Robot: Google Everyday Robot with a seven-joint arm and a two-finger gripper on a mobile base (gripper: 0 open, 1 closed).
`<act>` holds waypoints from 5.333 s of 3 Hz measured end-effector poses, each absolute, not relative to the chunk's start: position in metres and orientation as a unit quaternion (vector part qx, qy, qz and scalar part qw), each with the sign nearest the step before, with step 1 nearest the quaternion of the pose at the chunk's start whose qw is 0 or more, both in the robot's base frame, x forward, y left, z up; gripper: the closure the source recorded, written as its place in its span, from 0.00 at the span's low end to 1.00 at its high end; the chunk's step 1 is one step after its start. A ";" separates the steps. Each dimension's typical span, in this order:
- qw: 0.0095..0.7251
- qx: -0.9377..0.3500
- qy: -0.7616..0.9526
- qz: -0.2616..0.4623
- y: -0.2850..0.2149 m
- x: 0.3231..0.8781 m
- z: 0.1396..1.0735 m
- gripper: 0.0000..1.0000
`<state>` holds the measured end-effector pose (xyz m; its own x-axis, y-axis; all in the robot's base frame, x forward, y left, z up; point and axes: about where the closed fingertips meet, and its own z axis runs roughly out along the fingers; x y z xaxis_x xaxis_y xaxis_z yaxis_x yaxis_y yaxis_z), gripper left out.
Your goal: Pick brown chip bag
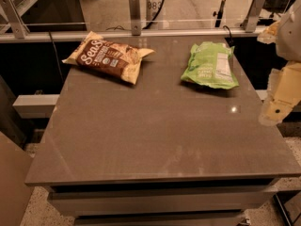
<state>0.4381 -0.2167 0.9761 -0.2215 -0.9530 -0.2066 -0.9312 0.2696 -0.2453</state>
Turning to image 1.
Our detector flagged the white cylinder with numbers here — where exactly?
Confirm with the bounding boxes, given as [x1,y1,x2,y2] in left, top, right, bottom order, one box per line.
[147,0,164,24]

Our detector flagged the grey table base drawers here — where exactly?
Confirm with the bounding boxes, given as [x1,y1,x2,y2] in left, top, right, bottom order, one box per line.
[46,177,280,226]

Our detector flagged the middle metal bracket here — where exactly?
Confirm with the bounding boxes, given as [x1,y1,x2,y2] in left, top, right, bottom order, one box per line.
[128,0,142,36]

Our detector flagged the left metal bracket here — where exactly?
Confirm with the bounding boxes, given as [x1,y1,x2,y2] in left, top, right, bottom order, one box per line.
[0,0,29,39]

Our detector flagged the black cable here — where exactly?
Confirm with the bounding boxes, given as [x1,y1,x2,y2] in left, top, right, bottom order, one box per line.
[106,0,166,31]

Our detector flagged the metal bracket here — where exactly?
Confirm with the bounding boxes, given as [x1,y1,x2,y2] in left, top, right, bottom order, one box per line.
[128,0,142,36]
[242,0,265,33]
[0,0,29,39]

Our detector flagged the clear acrylic barrier panel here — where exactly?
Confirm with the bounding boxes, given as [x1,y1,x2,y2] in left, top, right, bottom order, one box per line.
[22,0,251,32]

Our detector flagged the brown chip bag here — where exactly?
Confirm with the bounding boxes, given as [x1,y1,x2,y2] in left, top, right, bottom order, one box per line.
[62,32,153,85]

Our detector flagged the right metal bracket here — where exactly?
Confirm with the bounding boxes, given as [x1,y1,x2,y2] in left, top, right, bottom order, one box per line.
[242,0,265,33]

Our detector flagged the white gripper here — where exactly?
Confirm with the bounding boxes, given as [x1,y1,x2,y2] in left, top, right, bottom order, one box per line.
[257,0,301,126]

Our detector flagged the green chip bag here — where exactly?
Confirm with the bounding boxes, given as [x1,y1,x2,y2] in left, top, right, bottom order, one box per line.
[181,41,239,89]

